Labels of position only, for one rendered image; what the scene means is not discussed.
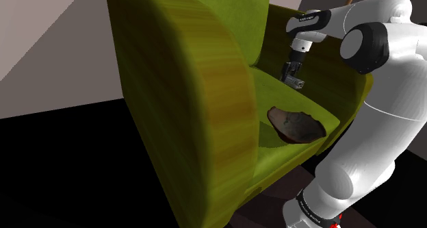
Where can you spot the small grey box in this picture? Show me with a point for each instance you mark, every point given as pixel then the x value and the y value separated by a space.
pixel 296 82

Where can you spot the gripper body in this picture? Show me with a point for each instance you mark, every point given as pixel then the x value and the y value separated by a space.
pixel 296 57

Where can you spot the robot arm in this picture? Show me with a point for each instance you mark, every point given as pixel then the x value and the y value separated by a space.
pixel 377 127

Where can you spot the green sofa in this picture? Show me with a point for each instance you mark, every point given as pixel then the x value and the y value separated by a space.
pixel 186 97

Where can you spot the brown bowl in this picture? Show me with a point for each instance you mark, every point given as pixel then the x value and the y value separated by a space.
pixel 297 126

